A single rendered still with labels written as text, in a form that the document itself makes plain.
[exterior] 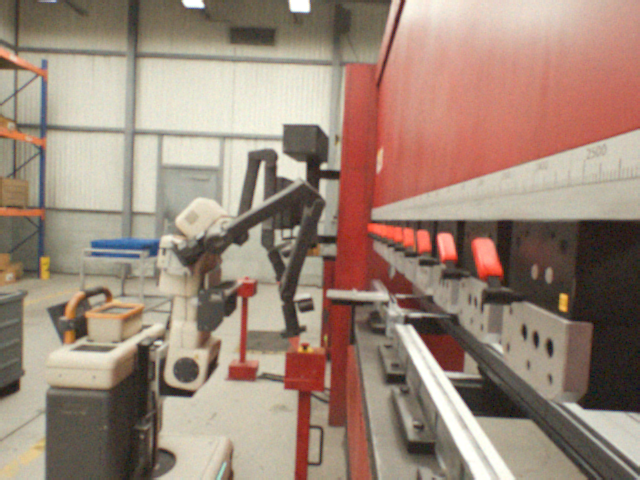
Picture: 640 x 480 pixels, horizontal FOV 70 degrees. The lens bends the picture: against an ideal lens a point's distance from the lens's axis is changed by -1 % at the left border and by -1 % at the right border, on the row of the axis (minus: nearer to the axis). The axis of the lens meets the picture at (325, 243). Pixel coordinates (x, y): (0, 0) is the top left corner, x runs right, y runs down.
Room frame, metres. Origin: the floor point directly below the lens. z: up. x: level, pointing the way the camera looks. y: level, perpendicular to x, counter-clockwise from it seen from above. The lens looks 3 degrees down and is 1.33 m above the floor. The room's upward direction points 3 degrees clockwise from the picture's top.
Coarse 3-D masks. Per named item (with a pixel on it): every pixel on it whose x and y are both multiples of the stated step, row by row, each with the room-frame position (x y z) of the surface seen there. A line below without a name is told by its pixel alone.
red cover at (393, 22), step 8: (400, 0) 1.76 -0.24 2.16; (392, 8) 2.07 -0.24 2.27; (400, 8) 1.82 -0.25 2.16; (392, 16) 2.05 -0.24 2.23; (400, 16) 1.89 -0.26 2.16; (392, 24) 2.00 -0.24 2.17; (392, 32) 2.05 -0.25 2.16; (384, 40) 2.39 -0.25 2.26; (392, 40) 2.14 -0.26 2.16; (384, 48) 2.36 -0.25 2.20; (384, 56) 2.36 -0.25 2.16; (384, 64) 2.47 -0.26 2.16; (376, 80) 2.85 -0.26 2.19
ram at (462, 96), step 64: (448, 0) 0.97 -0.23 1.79; (512, 0) 0.59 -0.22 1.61; (576, 0) 0.42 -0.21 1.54; (448, 64) 0.94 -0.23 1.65; (512, 64) 0.57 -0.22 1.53; (576, 64) 0.41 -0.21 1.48; (384, 128) 2.30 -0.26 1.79; (448, 128) 0.90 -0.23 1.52; (512, 128) 0.56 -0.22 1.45; (576, 128) 0.40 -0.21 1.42; (384, 192) 2.12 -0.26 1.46; (576, 192) 0.40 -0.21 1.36
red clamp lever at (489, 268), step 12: (480, 240) 0.55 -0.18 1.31; (480, 252) 0.53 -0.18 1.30; (492, 252) 0.53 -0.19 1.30; (480, 264) 0.52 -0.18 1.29; (492, 264) 0.51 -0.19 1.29; (480, 276) 0.51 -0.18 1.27; (492, 276) 0.50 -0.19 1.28; (492, 288) 0.49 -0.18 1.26; (492, 300) 0.48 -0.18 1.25; (504, 300) 0.48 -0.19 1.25; (516, 300) 0.48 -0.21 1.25
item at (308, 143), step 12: (288, 132) 3.07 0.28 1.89; (300, 132) 3.06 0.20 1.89; (312, 132) 3.04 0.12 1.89; (324, 132) 3.28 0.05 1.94; (288, 144) 3.07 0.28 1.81; (300, 144) 3.06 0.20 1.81; (312, 144) 3.04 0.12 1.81; (324, 144) 3.32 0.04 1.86; (288, 156) 3.23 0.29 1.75; (300, 156) 3.20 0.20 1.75; (312, 156) 3.17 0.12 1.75; (324, 156) 3.35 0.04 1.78; (312, 168) 3.44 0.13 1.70; (312, 180) 3.45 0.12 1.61; (312, 240) 3.44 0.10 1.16
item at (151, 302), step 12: (84, 252) 4.32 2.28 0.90; (108, 252) 4.30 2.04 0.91; (120, 252) 4.30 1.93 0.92; (132, 252) 4.30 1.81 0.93; (144, 252) 4.32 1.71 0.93; (84, 264) 4.32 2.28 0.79; (120, 300) 4.98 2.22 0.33; (132, 300) 5.01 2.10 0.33; (144, 300) 5.05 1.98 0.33; (156, 300) 5.08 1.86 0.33; (168, 300) 5.02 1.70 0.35; (144, 312) 4.36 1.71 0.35; (168, 312) 5.17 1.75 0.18; (168, 324) 5.07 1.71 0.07
